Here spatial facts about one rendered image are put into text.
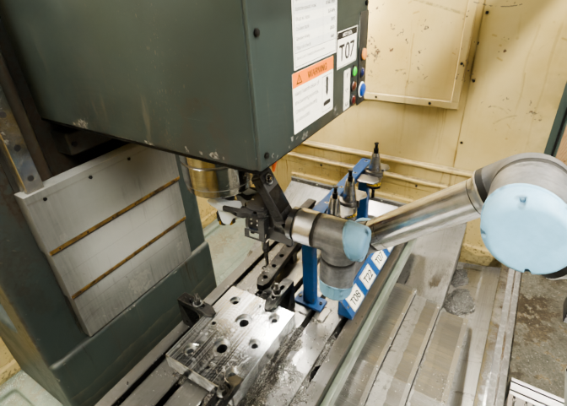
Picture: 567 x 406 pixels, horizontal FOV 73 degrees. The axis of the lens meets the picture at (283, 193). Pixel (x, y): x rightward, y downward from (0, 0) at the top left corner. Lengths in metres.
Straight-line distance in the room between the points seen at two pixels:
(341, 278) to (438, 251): 1.00
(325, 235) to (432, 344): 0.82
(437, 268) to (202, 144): 1.28
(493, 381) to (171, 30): 1.22
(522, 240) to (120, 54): 0.69
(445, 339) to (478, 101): 0.87
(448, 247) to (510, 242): 1.18
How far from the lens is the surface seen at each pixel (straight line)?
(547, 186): 0.63
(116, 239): 1.30
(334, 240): 0.76
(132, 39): 0.72
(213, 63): 0.60
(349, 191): 1.18
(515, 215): 0.60
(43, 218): 1.14
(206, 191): 0.81
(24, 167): 1.10
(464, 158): 1.72
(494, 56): 1.60
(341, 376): 1.20
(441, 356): 1.47
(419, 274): 1.72
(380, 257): 1.45
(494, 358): 1.43
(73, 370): 1.46
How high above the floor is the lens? 1.86
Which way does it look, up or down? 31 degrees down
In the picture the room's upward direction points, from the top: 4 degrees counter-clockwise
